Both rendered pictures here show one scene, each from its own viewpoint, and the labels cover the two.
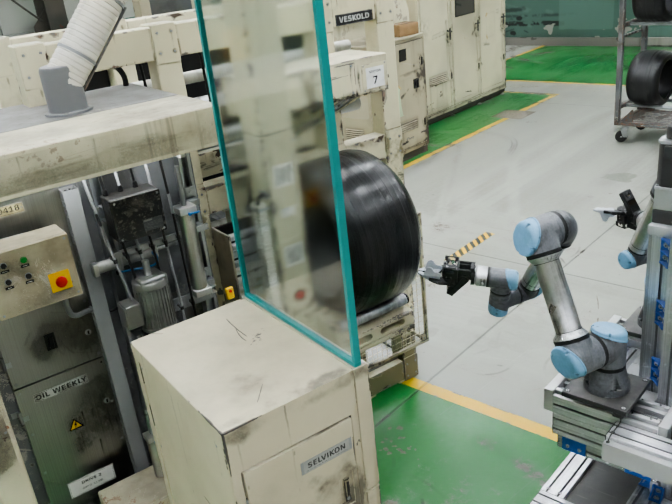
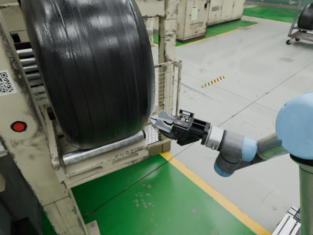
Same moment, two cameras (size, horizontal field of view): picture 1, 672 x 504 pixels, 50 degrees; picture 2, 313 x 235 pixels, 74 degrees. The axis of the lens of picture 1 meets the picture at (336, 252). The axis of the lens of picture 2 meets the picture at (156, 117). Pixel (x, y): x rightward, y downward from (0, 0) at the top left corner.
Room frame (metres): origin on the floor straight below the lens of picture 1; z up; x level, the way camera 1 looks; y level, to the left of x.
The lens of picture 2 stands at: (1.83, -0.37, 1.50)
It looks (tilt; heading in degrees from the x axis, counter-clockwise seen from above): 36 degrees down; 5
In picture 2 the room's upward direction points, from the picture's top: straight up
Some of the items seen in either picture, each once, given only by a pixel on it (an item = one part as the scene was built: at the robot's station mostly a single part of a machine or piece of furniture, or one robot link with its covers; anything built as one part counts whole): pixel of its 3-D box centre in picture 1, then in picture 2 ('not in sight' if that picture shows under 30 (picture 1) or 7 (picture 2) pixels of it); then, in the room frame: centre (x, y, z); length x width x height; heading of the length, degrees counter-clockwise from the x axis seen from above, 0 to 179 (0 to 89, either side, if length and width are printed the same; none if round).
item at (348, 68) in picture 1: (308, 83); not in sight; (2.86, 0.03, 1.71); 0.61 x 0.25 x 0.15; 123
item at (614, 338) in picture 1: (607, 344); not in sight; (2.06, -0.86, 0.88); 0.13 x 0.12 x 0.14; 115
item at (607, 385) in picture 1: (607, 373); not in sight; (2.06, -0.87, 0.77); 0.15 x 0.15 x 0.10
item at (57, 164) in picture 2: not in sight; (54, 140); (2.45, 0.12, 0.90); 0.40 x 0.03 x 0.10; 33
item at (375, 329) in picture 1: (371, 328); (106, 157); (2.43, -0.10, 0.84); 0.36 x 0.09 x 0.06; 123
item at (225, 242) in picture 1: (246, 258); (28, 76); (2.74, 0.37, 1.05); 0.20 x 0.15 x 0.30; 123
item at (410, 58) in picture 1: (381, 101); (189, 11); (7.52, -0.65, 0.62); 0.91 x 0.58 x 1.25; 136
